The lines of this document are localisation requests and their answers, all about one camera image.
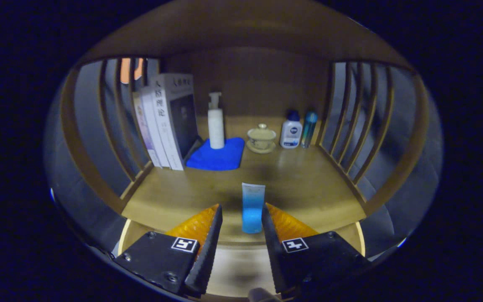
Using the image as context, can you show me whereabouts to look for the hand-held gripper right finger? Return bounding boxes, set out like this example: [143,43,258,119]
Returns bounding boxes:
[261,203,372,296]

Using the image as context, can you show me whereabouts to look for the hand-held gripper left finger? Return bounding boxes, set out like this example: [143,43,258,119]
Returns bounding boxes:
[114,203,223,296]

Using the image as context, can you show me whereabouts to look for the blue cosmetic tube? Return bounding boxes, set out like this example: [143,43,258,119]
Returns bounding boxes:
[241,182,266,234]

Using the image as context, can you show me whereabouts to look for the wooden countertop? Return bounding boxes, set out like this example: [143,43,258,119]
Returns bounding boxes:
[121,115,368,246]

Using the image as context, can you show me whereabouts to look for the wooden cabinet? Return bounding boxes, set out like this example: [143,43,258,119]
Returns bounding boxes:
[59,0,431,248]

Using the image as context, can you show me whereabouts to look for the blue folded cloth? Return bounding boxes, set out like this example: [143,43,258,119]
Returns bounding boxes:
[185,137,245,172]

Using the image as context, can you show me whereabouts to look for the beige lidded teacup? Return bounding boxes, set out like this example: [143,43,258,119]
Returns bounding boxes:
[247,123,277,154]

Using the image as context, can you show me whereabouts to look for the white lotion bottle blue cap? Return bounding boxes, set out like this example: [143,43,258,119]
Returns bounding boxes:
[280,110,303,149]

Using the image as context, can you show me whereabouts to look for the white pump bottle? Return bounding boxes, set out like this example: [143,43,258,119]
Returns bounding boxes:
[207,92,225,150]

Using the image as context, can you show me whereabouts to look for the teal slim bottle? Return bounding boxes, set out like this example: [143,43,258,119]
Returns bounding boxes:
[301,111,318,148]

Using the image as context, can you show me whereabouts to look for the thick white and black book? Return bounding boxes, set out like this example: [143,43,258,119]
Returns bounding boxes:
[149,73,199,171]

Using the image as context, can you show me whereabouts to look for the thin white book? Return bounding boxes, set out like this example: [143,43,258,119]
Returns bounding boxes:
[140,86,171,168]

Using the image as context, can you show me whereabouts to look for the thin purple book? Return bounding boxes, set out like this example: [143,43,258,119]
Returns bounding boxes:
[132,91,162,168]

